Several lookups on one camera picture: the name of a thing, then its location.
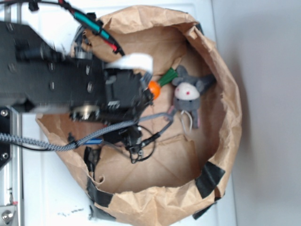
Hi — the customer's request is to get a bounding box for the aluminium frame rail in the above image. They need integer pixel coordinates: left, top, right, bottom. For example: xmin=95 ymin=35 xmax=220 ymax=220
xmin=0 ymin=0 xmax=25 ymax=226

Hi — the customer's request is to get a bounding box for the small black camera module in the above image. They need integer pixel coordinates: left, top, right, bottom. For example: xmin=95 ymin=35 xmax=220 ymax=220
xmin=103 ymin=125 xmax=142 ymax=154

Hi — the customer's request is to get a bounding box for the grey braided cable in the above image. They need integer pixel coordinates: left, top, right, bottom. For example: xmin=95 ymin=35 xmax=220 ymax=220
xmin=0 ymin=112 xmax=174 ymax=152

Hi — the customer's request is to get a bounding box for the black metal bracket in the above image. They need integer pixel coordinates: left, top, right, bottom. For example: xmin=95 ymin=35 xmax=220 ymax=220
xmin=0 ymin=107 xmax=11 ymax=169

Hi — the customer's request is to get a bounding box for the red green wire bundle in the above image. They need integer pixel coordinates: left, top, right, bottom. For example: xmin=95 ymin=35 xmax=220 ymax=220
xmin=27 ymin=0 xmax=126 ymax=57

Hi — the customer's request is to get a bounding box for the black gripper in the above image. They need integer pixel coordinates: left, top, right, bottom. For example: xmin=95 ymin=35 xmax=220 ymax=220
xmin=103 ymin=68 xmax=153 ymax=118

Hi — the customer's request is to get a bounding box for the orange plastic toy carrot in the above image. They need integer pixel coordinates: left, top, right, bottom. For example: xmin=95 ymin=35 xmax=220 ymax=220
xmin=148 ymin=68 xmax=178 ymax=99

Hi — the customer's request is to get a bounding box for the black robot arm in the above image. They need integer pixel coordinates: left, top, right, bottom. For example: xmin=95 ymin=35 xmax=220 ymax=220
xmin=0 ymin=22 xmax=153 ymax=124

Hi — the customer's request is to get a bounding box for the grey plush bunny toy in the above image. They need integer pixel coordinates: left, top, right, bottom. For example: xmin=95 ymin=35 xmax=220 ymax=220
xmin=168 ymin=65 xmax=216 ymax=129

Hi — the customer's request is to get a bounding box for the brown paper bag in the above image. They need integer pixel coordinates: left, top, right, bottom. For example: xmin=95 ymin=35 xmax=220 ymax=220
xmin=35 ymin=5 xmax=243 ymax=226

